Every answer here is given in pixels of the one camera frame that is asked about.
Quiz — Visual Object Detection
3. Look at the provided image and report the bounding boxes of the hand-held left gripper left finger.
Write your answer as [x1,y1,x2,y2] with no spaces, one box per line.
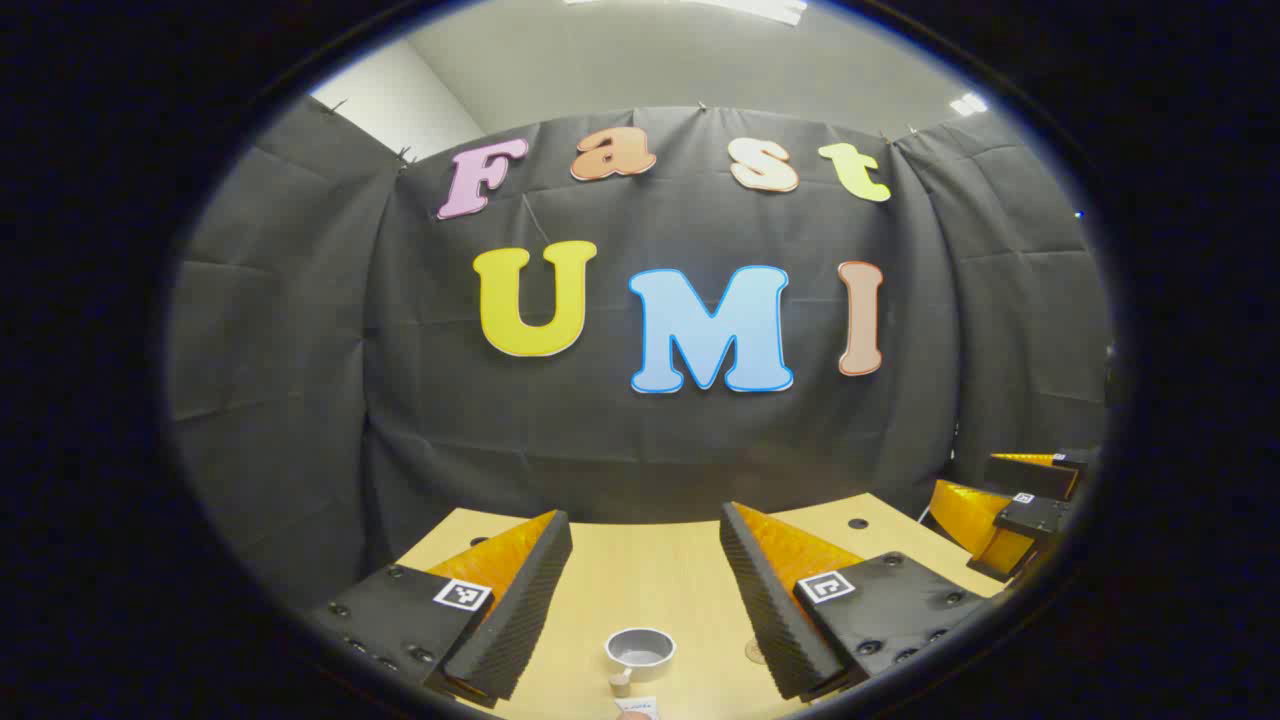
[305,508,576,711]

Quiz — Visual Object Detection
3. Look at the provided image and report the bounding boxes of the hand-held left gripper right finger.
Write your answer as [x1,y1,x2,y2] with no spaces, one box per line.
[718,500,1009,703]

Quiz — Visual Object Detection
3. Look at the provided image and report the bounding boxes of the white cup with wooden handle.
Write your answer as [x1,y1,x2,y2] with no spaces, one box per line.
[604,627,678,698]

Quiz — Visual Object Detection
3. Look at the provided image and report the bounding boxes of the light wooden desktop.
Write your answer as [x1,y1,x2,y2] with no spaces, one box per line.
[395,492,1006,720]

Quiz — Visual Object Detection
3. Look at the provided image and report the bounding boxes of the black backdrop cloth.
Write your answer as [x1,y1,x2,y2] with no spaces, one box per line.
[165,95,1116,611]

